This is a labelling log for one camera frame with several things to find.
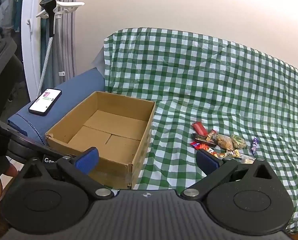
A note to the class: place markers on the black smartphone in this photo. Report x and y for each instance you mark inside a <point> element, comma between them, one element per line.
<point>45,102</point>

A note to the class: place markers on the white curved window frame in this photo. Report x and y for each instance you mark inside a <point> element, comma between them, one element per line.
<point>30,55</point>

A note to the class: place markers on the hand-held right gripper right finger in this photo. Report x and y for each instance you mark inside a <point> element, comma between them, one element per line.
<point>206,162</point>

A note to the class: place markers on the red printed snack packet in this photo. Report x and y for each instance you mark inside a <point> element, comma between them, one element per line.
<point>195,145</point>

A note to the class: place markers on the clear flat snack wrapper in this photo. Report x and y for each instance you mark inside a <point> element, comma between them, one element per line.
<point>246,158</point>

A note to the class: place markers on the brown cardboard box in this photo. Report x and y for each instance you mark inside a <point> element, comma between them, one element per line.
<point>109,127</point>

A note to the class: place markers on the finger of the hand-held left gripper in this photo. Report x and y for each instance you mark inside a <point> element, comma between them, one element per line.
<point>34,143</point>

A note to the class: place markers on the plain red snack packet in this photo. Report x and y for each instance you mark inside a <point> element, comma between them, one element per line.
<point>199,128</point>

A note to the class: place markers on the grey curtain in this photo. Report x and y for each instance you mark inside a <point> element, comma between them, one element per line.
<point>66,42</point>

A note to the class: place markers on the purple snack packet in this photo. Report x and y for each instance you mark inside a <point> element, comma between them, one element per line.
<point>254,146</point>

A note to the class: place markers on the brown wrapped cookie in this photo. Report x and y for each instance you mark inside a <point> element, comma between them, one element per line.
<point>225,142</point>

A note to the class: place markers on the dark glass window pane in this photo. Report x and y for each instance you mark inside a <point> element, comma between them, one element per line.
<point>4,17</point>

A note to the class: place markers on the dark brown snack bar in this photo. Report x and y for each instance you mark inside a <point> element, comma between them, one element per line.
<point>201,138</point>

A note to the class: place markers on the small white curtain clip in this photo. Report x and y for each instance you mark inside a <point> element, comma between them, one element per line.
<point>61,74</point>

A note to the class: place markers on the blue cushion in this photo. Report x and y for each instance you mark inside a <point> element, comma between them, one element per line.
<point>71,87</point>

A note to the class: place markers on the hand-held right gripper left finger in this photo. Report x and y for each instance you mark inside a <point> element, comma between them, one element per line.
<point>87,159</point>

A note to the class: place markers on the green wrapped cookie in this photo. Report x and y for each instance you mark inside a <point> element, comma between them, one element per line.
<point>238,142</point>

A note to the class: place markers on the small orange candy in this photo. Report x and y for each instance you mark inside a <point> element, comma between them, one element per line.
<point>210,134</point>

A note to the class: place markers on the green checked cloth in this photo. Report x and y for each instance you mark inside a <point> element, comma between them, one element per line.
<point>188,80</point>

